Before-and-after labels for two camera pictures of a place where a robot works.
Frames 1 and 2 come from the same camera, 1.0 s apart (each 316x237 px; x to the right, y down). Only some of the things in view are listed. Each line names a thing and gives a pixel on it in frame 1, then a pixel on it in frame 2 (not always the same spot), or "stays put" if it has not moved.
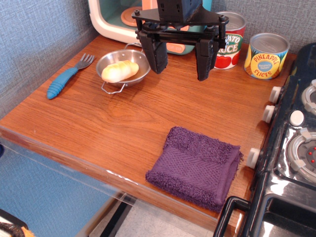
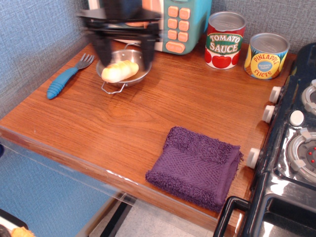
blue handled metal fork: [85, 62] stays put
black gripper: [181, 21] to [120, 19]
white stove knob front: [253, 158] stays put
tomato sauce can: [228, 58] stays put
